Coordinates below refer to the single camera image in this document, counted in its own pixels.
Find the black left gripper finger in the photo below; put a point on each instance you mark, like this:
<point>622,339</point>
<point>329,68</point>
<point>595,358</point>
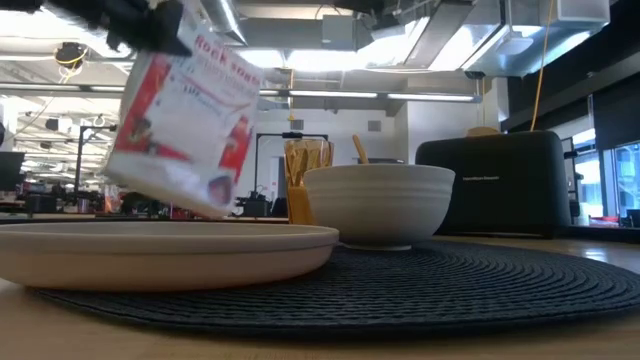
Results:
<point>167,30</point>

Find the white red cereal box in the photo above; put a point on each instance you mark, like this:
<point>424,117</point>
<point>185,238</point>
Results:
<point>185,130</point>

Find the amber transparent plastic cup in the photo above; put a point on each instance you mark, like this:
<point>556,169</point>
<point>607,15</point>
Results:
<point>300,170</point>

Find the long ceiling light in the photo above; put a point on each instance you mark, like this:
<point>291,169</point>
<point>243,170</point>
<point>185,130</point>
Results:
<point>350,94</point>

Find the beige ceramic plate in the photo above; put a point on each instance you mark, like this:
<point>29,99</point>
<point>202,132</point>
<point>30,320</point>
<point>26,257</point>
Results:
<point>150,255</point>

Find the white plate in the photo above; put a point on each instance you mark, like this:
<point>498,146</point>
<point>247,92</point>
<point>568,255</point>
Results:
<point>380,205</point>

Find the dark round woven placemat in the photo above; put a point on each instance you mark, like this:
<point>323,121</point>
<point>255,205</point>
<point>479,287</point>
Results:
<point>400,290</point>

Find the black toaster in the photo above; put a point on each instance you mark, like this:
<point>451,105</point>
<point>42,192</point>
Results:
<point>495,185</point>

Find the black stand frame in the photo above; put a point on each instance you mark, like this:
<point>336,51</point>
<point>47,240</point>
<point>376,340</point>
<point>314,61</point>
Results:
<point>257,165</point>

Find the silver ventilation duct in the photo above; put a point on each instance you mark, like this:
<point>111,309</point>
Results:
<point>450,35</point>

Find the black table frame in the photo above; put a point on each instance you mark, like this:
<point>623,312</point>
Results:
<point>605,234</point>

